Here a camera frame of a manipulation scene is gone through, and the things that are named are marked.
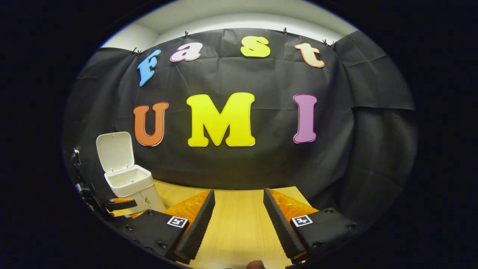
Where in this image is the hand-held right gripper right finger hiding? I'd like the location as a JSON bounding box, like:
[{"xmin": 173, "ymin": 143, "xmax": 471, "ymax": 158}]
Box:
[{"xmin": 263, "ymin": 188, "xmax": 360, "ymax": 264}]

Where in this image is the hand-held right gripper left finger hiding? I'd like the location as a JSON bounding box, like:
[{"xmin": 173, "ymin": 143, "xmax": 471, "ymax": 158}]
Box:
[{"xmin": 112, "ymin": 189, "xmax": 216, "ymax": 264}]

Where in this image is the white desktop garbage bin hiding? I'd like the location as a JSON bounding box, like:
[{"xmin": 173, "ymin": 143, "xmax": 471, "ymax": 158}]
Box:
[{"xmin": 96, "ymin": 132, "xmax": 167, "ymax": 216}]

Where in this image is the wooden desktop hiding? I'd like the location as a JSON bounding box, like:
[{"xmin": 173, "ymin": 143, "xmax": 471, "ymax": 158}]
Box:
[{"xmin": 110, "ymin": 179, "xmax": 312, "ymax": 269}]

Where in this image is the black backdrop cloth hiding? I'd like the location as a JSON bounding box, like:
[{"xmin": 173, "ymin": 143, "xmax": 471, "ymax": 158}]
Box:
[{"xmin": 63, "ymin": 28, "xmax": 418, "ymax": 225}]

